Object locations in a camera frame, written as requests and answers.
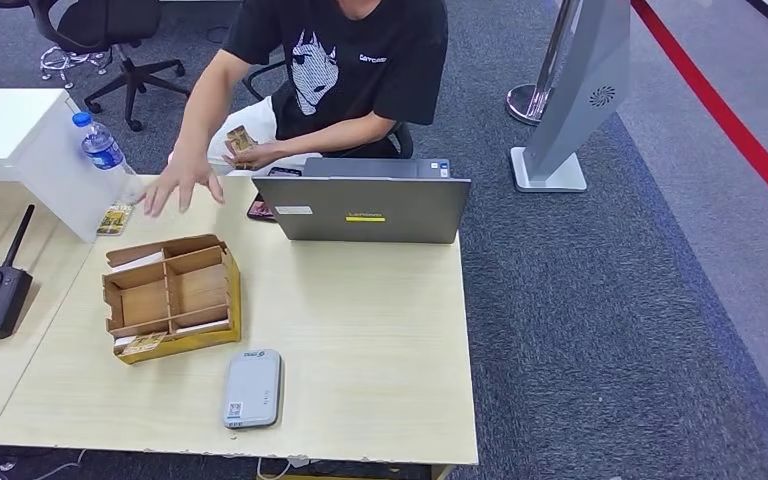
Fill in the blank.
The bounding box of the light wood side desk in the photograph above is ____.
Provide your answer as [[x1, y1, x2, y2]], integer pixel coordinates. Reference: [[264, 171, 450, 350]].
[[0, 177, 98, 446]]

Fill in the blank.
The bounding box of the black smartphone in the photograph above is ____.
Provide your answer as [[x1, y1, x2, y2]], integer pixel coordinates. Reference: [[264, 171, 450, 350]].
[[246, 165, 304, 223]]

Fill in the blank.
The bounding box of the person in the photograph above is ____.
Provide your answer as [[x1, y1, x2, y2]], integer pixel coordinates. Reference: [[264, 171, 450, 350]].
[[138, 0, 450, 220]]

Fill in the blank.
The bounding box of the grey laptop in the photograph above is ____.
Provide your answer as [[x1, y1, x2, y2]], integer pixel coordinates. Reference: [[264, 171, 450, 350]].
[[251, 156, 473, 246]]

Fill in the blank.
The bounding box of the clear water bottle blue cap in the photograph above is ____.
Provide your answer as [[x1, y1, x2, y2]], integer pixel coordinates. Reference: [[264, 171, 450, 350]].
[[70, 111, 145, 207]]

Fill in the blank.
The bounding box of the grey card reader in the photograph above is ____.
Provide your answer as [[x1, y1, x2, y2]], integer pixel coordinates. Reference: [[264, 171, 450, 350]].
[[222, 349, 285, 431]]

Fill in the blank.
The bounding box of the yellow patterned card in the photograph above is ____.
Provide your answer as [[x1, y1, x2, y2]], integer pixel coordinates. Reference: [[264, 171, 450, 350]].
[[96, 201, 136, 238]]

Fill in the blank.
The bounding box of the white box cabinet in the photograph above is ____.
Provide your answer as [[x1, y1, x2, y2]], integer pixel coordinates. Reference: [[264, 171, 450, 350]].
[[0, 87, 128, 245]]

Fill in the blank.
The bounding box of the person's right hand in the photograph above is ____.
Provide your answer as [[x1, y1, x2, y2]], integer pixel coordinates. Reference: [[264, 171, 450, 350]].
[[138, 154, 226, 219]]

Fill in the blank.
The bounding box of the person's left hand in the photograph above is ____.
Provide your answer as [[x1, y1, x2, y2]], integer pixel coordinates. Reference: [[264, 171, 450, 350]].
[[222, 140, 287, 172]]

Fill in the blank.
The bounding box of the wooden card organizer box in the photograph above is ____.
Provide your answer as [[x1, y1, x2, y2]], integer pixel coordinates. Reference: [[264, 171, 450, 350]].
[[100, 233, 244, 367]]

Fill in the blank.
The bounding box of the golden patterned card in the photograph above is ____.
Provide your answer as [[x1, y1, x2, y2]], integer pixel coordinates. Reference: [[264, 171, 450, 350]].
[[225, 125, 259, 171]]

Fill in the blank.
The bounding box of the white card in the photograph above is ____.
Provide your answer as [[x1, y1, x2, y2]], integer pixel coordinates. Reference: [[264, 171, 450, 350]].
[[171, 319, 232, 337], [110, 249, 167, 274]]

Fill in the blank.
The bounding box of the patterned card in organizer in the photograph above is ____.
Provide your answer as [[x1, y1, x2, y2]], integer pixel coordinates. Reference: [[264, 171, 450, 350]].
[[113, 331, 169, 356]]

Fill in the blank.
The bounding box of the white cable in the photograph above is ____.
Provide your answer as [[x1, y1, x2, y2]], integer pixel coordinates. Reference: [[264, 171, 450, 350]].
[[254, 457, 314, 480]]

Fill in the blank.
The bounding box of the grey floor cable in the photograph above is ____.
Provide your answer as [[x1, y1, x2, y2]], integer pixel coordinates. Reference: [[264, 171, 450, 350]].
[[0, 447, 88, 480]]

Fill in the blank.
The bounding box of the grey kiosk stand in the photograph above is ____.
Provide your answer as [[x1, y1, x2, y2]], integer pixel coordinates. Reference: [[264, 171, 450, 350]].
[[509, 0, 632, 195]]

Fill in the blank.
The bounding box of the chrome stanchion post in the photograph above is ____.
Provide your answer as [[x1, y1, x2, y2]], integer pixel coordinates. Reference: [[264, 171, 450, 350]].
[[505, 0, 582, 128]]

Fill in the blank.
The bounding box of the black office chair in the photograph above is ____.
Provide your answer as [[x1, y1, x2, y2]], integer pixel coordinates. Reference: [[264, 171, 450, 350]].
[[0, 0, 192, 134]]

